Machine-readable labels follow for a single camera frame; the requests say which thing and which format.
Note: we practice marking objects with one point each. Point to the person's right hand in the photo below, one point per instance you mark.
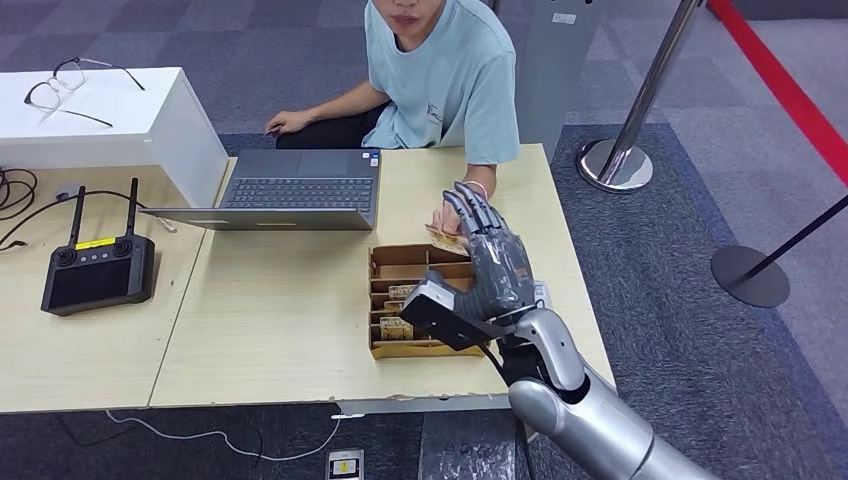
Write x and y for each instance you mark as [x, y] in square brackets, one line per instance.
[291, 122]

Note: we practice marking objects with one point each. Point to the person's left hand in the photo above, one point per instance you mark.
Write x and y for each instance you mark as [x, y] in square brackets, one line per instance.
[445, 220]

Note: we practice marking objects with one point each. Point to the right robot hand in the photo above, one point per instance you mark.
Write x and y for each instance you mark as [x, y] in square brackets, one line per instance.
[500, 272]

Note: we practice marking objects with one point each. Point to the wooden card organizer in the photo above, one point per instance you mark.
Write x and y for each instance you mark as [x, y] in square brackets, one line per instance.
[397, 262]

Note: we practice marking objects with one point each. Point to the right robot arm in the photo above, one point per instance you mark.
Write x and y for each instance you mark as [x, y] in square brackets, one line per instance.
[596, 430]

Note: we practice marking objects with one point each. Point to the person's left forearm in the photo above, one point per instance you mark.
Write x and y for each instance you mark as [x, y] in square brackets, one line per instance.
[480, 173]

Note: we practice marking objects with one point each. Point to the white card reader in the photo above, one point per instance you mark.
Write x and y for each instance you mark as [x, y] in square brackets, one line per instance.
[543, 291]

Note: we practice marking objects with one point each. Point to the golden hotel key card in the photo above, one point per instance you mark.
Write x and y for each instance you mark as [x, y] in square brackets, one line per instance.
[395, 329]
[401, 292]
[393, 308]

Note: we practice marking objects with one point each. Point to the person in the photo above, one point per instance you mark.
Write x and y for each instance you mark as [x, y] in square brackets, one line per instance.
[450, 79]

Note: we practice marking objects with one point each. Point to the grey laptop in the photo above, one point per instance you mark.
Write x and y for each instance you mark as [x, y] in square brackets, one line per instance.
[298, 191]

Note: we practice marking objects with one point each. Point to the white plug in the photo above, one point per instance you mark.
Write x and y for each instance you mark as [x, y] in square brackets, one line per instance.
[166, 224]

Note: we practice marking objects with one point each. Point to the grey kiosk panel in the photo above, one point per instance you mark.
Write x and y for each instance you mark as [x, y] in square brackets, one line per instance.
[556, 79]

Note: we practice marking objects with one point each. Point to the white box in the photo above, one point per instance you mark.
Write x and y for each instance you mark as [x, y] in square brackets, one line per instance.
[99, 110]

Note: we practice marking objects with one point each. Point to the black rimmed eyeglasses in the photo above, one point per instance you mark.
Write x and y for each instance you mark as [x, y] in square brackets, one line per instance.
[69, 75]

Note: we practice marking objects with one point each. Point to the small grey adapter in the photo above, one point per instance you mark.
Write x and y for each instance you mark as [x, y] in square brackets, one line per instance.
[66, 193]

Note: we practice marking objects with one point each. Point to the steel floor socket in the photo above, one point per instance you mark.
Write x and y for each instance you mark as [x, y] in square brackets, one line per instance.
[344, 466]

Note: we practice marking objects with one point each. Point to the black remote controller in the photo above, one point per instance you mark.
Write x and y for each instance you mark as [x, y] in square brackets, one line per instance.
[93, 279]

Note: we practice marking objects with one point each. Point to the red barrier belt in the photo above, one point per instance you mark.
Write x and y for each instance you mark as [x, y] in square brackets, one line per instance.
[788, 83]

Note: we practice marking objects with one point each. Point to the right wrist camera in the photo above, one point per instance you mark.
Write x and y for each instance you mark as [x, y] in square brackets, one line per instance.
[450, 324]

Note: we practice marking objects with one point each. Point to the chrome stanchion post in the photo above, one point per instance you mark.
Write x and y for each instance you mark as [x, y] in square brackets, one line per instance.
[614, 164]

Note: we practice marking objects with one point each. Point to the black stanchion post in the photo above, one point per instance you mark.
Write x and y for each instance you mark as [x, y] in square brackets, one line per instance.
[750, 275]

